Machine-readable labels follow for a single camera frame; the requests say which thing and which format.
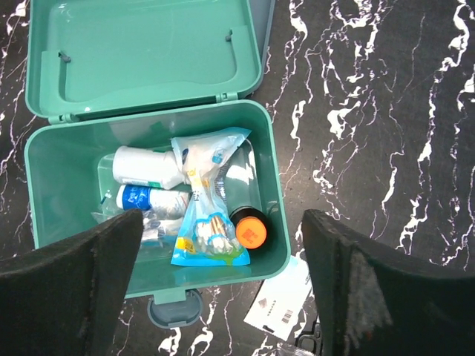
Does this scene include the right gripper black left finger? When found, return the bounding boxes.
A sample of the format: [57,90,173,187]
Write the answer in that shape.
[1,210,143,355]

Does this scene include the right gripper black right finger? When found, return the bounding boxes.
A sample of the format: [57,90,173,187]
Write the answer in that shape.
[301,210,474,355]

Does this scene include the teal white packet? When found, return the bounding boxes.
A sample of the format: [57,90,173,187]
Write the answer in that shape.
[244,257,312,340]

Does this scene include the small blue white bottle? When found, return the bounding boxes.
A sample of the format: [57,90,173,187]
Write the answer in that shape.
[116,185,189,214]

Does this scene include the brown bottle orange cap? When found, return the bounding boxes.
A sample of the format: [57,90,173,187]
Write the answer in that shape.
[231,206,269,249]

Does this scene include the white disinfectant bottle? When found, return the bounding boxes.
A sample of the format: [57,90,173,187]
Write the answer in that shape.
[112,146,185,190]

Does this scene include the blue cotton swab bag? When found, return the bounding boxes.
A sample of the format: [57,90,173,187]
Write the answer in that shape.
[171,127,251,267]

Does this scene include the teal medicine kit box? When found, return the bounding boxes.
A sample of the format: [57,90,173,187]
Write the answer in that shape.
[24,1,290,329]

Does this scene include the black scissors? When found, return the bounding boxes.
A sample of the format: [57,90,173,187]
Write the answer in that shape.
[295,320,323,355]

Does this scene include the clear bag with blue tube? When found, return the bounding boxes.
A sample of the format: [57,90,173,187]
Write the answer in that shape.
[91,192,186,248]

